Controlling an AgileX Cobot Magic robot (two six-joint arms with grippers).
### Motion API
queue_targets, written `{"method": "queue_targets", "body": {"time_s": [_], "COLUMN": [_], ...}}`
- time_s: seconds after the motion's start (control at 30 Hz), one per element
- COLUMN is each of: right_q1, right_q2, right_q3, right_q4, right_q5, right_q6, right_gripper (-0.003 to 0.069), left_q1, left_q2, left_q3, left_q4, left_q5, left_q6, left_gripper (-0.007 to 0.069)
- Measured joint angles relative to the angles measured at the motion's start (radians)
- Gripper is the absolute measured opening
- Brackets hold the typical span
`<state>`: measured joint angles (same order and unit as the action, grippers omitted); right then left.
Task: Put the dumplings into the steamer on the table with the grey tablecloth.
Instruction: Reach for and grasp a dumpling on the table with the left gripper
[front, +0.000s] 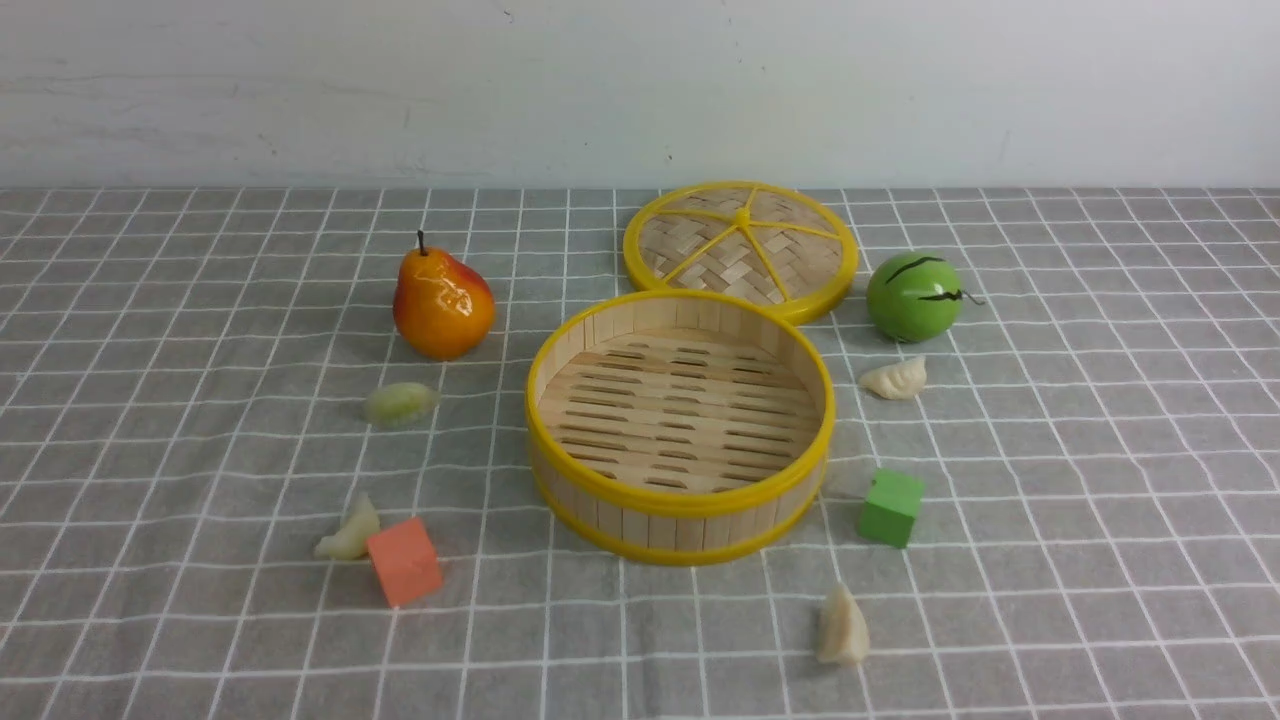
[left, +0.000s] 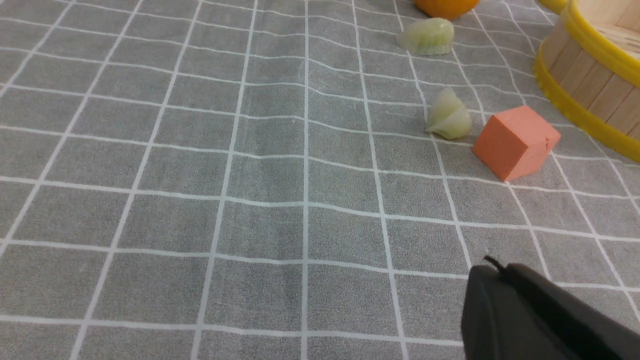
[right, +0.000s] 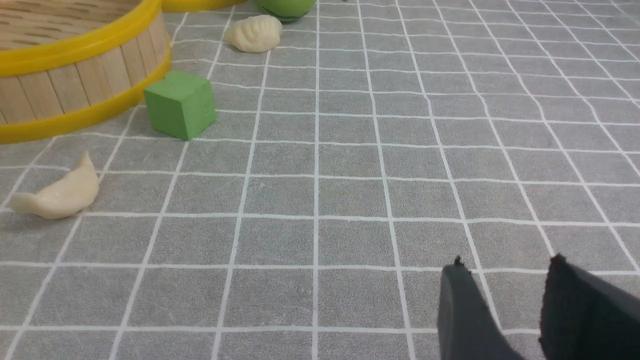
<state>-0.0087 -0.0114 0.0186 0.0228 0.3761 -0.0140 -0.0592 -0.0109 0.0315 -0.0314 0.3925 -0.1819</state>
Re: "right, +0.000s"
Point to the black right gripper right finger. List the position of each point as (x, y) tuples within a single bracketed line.
[(583, 317)]

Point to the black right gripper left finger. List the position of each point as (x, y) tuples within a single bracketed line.
[(466, 328)]

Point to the white dumpling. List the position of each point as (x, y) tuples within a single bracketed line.
[(255, 34), (67, 196)]

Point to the green foam cube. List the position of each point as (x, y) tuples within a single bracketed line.
[(181, 105)]

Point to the bamboo steamer lid yellow rim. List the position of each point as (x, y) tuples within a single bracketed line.
[(187, 6)]

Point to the bamboo steamer tray yellow rim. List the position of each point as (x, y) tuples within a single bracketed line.
[(70, 64)]

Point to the grey checked tablecloth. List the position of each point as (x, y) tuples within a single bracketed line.
[(346, 167)]

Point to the green toy watermelon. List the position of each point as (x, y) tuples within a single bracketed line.
[(286, 11)]

